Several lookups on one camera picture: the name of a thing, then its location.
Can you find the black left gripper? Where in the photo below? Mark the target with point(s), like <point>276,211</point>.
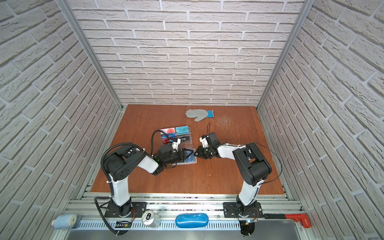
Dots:
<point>180,151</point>

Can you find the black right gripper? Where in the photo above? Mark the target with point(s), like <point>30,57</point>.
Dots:
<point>200,153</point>

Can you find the beige leather card holder wallet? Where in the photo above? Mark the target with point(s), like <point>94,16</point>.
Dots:
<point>188,152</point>

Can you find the clear acrylic card display stand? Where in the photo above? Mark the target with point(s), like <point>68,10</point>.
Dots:
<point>188,145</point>

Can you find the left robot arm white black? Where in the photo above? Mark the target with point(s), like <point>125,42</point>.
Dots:
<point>120,160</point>

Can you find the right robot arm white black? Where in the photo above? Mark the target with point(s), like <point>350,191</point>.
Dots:
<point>253,167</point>

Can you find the black VIP card in stand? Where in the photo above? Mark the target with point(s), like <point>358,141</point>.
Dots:
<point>184,139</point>

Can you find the teal VIP card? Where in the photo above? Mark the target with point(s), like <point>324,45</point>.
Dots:
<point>183,130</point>

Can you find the blue VIP card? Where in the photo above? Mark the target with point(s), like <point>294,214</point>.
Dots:
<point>169,136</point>

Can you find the white red april card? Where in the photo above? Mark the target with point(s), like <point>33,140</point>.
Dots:
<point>168,131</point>

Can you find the grey blue work glove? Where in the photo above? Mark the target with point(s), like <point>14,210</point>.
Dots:
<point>199,114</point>

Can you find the blue oval case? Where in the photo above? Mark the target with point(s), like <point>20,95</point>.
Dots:
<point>188,221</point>

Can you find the silver can top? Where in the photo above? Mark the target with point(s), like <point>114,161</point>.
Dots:
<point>151,219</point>

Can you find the small black label box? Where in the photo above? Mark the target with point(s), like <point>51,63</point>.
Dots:
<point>123,224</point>

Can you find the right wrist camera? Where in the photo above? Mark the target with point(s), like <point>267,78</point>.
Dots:
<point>209,140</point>

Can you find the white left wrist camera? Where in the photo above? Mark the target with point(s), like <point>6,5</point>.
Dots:
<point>175,146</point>

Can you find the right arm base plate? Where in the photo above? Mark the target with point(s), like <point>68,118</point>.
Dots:
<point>237,210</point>

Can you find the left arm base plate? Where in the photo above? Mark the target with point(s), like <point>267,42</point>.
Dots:
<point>126,211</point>

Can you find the red black handled tool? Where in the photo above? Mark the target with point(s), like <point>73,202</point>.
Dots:
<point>299,218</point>

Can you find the aluminium frame rail right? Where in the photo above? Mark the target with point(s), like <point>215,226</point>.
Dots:
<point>306,8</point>

